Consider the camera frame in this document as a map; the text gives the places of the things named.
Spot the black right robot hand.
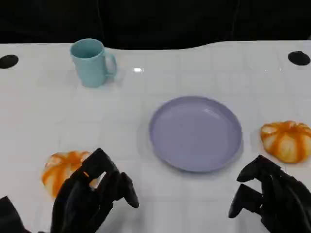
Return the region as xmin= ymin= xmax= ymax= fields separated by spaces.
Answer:
xmin=228 ymin=154 xmax=311 ymax=233

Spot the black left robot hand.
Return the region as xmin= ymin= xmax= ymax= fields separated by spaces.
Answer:
xmin=50 ymin=148 xmax=139 ymax=233

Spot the orange and white bread roll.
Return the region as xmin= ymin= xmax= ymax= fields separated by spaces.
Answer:
xmin=260 ymin=120 xmax=311 ymax=164
xmin=41 ymin=150 xmax=103 ymax=199

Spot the lilac plate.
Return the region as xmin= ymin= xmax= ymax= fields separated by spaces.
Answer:
xmin=149 ymin=96 xmax=243 ymax=173

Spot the pale green mug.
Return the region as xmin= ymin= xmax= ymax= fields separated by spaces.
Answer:
xmin=70 ymin=38 xmax=118 ymax=88

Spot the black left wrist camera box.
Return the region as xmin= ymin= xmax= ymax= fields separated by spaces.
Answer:
xmin=0 ymin=196 xmax=32 ymax=233

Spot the black table cable grommet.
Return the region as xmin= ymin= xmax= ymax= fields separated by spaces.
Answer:
xmin=0 ymin=54 xmax=19 ymax=69
xmin=288 ymin=50 xmax=311 ymax=66

